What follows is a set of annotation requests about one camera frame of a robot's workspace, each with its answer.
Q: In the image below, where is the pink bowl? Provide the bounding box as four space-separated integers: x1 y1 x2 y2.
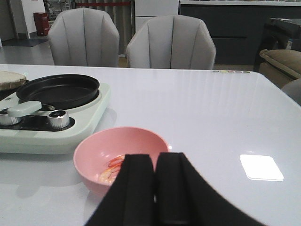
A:
73 126 170 197

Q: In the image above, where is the pale shrimp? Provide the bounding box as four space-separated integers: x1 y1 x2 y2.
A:
98 169 119 184

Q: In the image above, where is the left grey chair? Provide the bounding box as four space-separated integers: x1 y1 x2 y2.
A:
48 8 119 67

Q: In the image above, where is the grey chair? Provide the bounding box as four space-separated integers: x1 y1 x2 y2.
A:
48 8 119 67
127 15 216 70

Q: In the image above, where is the bread slice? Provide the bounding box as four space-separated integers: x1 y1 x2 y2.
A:
0 71 27 91

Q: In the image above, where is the red bin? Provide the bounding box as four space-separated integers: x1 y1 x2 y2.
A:
33 12 49 36

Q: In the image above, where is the black round frying pan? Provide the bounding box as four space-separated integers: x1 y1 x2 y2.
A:
8 74 100 117

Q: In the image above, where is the silver control knob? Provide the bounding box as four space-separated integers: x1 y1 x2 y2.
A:
47 110 70 129
0 108 22 126

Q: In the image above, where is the dark grey counter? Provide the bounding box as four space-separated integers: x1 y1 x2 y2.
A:
179 0 301 65

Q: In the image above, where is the left silver control knob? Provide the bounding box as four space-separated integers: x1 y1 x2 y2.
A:
0 108 22 126

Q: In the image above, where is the red barrier belt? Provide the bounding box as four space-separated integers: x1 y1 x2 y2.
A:
75 1 131 7

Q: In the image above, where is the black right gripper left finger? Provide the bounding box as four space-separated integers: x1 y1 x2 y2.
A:
86 154 154 226

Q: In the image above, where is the white cabinet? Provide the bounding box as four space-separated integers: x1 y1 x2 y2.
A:
135 0 179 31

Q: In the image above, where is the dark appliance at right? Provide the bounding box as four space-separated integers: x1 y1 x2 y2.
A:
253 18 301 72

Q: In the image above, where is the right grey chair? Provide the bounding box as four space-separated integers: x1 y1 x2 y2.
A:
127 15 216 70

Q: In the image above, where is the orange shrimp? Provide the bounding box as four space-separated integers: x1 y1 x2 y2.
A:
108 155 125 168

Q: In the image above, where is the right silver control knob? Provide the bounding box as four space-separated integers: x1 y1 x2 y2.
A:
47 110 70 129

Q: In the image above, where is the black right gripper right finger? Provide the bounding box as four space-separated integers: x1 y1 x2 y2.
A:
155 153 261 226

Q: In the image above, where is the green breakfast maker base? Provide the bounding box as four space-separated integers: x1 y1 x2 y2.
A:
0 83 111 154

